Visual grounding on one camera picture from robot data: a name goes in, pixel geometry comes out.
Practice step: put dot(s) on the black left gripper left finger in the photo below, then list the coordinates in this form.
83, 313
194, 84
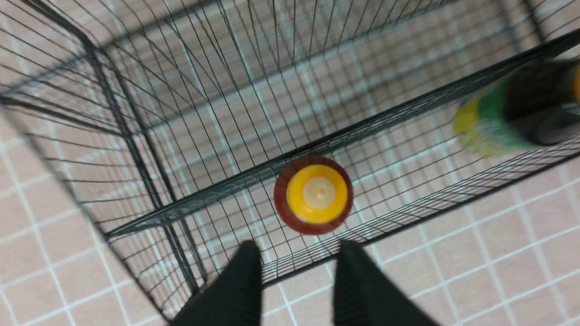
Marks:
233, 299

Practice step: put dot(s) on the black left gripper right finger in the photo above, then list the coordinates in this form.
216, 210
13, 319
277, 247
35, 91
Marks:
364, 296

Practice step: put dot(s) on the red sauce bottle yellow cap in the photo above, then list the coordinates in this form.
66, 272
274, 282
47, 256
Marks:
313, 195

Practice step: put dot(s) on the dark sauce bottle yellow cap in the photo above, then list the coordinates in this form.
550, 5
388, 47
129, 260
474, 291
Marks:
531, 108

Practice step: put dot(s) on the black wire mesh shelf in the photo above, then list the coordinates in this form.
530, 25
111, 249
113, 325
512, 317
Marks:
141, 141

